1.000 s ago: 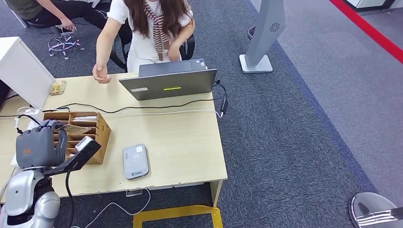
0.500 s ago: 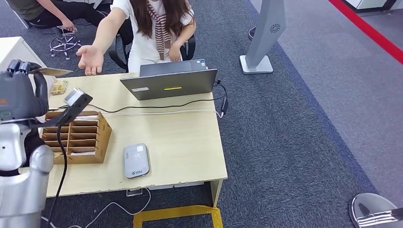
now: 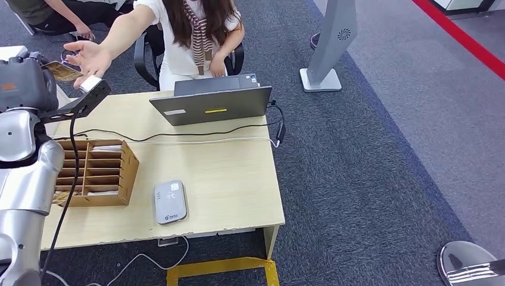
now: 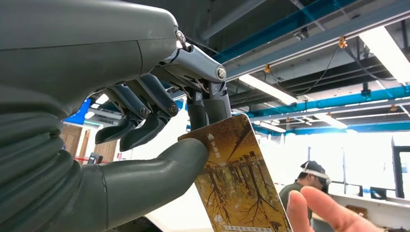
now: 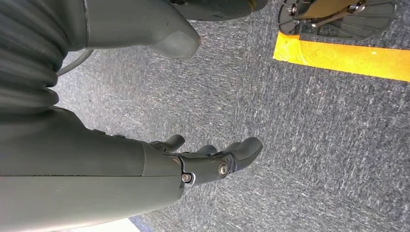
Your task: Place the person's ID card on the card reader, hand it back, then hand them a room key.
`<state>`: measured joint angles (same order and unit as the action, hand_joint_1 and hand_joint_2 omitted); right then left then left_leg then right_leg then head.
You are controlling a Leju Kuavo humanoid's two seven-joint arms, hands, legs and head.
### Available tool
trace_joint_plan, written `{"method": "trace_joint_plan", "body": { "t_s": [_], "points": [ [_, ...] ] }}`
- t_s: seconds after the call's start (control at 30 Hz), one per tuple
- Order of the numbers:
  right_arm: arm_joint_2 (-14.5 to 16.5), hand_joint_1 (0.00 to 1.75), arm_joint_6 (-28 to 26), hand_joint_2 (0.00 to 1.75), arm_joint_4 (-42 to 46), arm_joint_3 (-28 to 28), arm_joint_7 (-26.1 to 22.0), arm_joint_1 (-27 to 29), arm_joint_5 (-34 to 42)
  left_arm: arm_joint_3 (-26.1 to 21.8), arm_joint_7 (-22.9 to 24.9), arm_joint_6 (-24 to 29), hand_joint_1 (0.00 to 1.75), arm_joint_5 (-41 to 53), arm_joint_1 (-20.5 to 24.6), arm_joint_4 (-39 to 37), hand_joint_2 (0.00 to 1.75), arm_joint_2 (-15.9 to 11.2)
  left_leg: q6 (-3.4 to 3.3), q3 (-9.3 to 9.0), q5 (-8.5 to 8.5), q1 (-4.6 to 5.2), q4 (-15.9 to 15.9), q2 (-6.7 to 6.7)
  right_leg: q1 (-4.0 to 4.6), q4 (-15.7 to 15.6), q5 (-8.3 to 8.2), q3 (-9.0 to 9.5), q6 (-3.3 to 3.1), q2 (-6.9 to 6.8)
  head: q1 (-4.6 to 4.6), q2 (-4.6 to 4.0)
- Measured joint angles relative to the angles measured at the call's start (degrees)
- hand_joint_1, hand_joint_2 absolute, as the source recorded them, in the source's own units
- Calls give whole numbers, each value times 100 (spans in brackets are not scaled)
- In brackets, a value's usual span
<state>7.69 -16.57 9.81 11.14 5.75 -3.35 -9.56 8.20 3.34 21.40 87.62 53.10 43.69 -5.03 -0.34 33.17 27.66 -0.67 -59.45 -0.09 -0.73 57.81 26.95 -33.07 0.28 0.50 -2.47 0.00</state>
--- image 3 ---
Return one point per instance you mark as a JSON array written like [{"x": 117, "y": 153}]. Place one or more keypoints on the person's left hand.
[{"x": 217, "y": 67}]

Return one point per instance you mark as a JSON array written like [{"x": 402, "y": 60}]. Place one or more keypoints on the person's hand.
[{"x": 85, "y": 32}]

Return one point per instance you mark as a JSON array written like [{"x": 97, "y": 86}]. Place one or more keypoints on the person's right hand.
[{"x": 92, "y": 59}]

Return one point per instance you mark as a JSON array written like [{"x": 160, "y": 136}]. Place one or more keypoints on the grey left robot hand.
[{"x": 23, "y": 85}]

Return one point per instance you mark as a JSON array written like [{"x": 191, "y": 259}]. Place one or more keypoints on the gold patterned room key card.
[{"x": 63, "y": 71}]

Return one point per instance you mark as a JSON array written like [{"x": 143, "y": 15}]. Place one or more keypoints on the person's left forearm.
[{"x": 232, "y": 41}]

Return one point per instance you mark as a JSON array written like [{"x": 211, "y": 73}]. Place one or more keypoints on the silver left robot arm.
[{"x": 27, "y": 185}]

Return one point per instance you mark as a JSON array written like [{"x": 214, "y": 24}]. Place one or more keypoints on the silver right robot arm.
[{"x": 461, "y": 256}]

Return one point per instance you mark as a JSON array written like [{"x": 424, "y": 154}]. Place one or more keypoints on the person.
[
  {"x": 59, "y": 12},
  {"x": 181, "y": 43}
]

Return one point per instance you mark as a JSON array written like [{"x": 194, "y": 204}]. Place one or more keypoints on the white card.
[{"x": 106, "y": 148}]

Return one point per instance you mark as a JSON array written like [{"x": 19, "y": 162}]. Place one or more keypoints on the wooden card organizer box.
[{"x": 98, "y": 173}]

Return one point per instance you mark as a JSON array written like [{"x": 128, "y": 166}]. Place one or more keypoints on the grey card reader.
[{"x": 170, "y": 203}]

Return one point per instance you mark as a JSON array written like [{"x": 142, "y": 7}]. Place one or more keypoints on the metal stool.
[{"x": 62, "y": 52}]

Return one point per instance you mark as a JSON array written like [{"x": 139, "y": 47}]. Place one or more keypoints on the white cabinet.
[{"x": 12, "y": 51}]

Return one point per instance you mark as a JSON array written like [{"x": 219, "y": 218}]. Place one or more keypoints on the grey laptop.
[{"x": 213, "y": 106}]

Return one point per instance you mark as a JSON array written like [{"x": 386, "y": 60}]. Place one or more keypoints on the black office chair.
[{"x": 142, "y": 59}]

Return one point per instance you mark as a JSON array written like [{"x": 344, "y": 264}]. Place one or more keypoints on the round purple-edged base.
[{"x": 314, "y": 41}]

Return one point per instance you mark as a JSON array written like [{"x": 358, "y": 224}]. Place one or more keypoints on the grey floor stand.
[{"x": 333, "y": 39}]

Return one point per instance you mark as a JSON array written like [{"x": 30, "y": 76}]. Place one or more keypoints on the white panel with black edge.
[{"x": 461, "y": 4}]

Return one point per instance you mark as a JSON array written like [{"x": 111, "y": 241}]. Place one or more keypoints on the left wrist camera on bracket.
[{"x": 92, "y": 98}]

